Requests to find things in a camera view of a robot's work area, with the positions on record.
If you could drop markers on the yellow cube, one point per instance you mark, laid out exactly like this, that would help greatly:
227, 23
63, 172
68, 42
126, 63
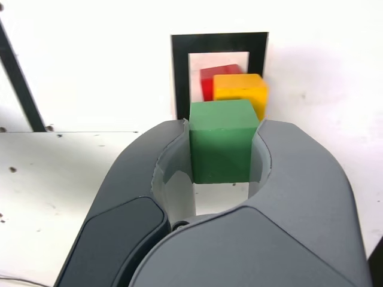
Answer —
239, 86

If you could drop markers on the green cube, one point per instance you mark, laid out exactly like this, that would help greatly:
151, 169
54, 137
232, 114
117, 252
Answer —
221, 146

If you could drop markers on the black tape strip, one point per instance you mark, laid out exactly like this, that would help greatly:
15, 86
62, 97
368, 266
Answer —
24, 86

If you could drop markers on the black tape square outline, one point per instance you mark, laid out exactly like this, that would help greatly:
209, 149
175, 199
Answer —
181, 74

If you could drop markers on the red cube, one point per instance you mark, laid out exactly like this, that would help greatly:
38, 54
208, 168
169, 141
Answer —
206, 83

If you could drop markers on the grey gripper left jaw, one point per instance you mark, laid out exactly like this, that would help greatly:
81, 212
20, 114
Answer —
125, 191

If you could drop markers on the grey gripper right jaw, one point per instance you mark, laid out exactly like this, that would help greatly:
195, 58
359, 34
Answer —
299, 224

